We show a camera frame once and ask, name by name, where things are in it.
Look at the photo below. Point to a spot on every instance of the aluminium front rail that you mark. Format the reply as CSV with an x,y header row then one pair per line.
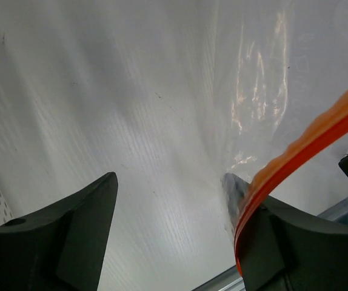
x,y
283,257

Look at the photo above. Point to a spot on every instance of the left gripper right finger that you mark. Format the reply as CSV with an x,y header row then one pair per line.
x,y
298,242

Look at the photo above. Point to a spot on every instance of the clear zip top bag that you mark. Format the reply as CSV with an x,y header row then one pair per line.
x,y
169,95

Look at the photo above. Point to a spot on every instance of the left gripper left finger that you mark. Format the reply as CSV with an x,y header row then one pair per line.
x,y
61,246

